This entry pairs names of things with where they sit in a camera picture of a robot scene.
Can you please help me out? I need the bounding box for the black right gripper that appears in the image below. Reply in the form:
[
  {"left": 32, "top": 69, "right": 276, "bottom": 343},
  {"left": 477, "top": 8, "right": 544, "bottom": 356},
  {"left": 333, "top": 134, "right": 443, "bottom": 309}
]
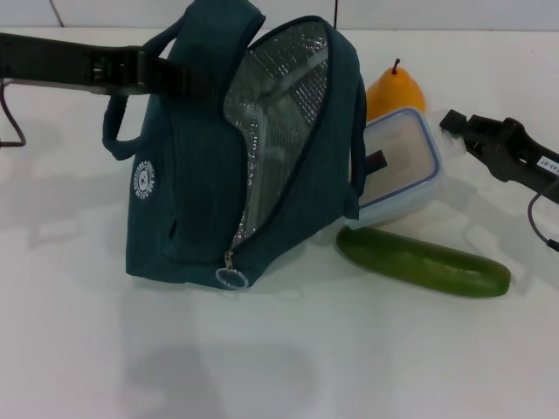
[{"left": 438, "top": 108, "right": 559, "bottom": 194}]

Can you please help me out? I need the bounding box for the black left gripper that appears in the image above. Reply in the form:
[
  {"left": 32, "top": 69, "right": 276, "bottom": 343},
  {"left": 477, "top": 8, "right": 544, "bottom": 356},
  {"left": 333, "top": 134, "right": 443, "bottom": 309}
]
[{"left": 0, "top": 33, "right": 223, "bottom": 100}]

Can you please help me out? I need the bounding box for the clear blue-rimmed plastic container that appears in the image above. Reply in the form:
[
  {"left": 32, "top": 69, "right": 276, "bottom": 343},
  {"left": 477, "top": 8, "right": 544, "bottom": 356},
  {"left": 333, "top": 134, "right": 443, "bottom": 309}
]
[{"left": 348, "top": 106, "right": 445, "bottom": 229}]

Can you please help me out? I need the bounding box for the dark teal insulated lunch bag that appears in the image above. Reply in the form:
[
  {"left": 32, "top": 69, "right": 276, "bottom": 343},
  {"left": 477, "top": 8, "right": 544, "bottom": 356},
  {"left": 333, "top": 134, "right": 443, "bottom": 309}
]
[{"left": 101, "top": 0, "right": 369, "bottom": 292}]

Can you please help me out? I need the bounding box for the green cucumber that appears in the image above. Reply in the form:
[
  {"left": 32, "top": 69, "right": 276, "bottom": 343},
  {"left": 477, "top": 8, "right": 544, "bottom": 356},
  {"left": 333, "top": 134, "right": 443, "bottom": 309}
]
[{"left": 335, "top": 225, "right": 513, "bottom": 301}]

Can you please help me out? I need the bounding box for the orange yellow pear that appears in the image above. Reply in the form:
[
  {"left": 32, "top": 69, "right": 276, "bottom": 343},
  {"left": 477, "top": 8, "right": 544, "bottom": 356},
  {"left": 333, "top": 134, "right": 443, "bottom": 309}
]
[{"left": 365, "top": 58, "right": 427, "bottom": 124}]

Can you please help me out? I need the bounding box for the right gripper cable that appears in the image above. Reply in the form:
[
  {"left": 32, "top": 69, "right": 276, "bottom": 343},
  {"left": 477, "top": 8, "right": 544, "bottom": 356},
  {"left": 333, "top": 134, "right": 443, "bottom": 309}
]
[{"left": 526, "top": 180, "right": 559, "bottom": 253}]

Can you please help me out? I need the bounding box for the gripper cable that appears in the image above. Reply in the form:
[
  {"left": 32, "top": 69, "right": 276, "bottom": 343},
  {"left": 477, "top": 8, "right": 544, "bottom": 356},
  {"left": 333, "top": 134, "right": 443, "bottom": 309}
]
[
  {"left": 526, "top": 180, "right": 559, "bottom": 253},
  {"left": 0, "top": 80, "right": 27, "bottom": 148}
]

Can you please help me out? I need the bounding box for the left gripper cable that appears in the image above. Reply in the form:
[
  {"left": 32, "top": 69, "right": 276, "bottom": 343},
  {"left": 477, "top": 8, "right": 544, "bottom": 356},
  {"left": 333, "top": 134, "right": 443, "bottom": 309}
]
[{"left": 0, "top": 80, "right": 27, "bottom": 148}]

